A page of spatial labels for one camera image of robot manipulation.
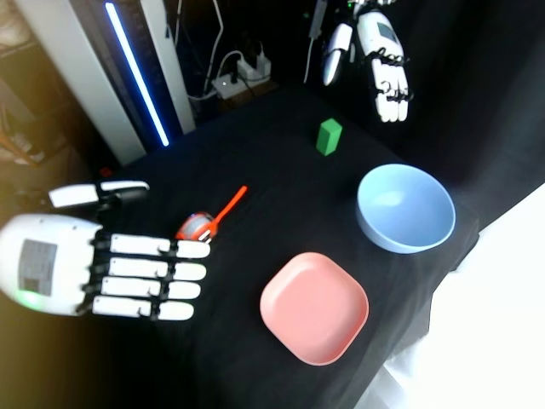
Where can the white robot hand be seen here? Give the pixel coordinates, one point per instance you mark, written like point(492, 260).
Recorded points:
point(381, 30)
point(47, 238)

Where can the green rectangular block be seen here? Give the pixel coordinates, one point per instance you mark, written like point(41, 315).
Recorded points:
point(328, 137)

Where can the orange handled spoon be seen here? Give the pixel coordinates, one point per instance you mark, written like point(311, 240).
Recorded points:
point(193, 226)

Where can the light blue bowl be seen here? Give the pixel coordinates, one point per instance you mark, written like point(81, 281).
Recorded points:
point(404, 213)

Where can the pink square plate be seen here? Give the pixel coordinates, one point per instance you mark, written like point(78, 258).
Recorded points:
point(314, 309)

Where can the black backdrop curtain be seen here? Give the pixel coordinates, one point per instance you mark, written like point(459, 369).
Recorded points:
point(477, 85)

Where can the white power strip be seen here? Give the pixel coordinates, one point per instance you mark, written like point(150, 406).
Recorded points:
point(251, 70)

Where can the white column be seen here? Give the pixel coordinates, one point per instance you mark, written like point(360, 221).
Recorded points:
point(81, 76)

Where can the blue light strip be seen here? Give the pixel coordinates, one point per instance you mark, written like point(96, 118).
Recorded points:
point(136, 72)

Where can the black table cloth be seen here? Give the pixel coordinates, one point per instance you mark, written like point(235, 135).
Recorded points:
point(277, 204)

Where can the white cloth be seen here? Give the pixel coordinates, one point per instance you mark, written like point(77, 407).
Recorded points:
point(489, 307)

